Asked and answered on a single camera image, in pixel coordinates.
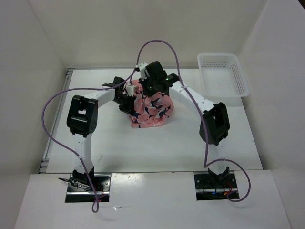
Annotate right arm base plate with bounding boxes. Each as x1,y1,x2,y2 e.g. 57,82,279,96
194,171,240,201

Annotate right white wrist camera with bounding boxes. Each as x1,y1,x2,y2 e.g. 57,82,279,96
135,62,150,81

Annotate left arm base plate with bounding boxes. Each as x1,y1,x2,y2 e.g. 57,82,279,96
59,174,111,203

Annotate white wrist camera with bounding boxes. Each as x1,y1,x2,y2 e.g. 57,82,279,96
125,85,138,97
135,62,150,81

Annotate pink shark print shorts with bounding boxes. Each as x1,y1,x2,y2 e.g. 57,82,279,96
130,80,174,128

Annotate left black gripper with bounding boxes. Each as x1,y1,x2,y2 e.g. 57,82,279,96
113,94,135,116

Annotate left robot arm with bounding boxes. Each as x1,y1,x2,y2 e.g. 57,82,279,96
67,77,137,191

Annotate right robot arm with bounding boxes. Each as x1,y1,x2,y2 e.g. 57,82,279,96
135,61,230,189

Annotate aluminium table edge rail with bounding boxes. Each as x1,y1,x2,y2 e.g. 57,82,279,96
38,68,74,174

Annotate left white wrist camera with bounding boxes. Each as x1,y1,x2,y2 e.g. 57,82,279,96
125,85,138,97

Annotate white plastic basket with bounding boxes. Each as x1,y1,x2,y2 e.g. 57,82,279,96
197,53,250,98

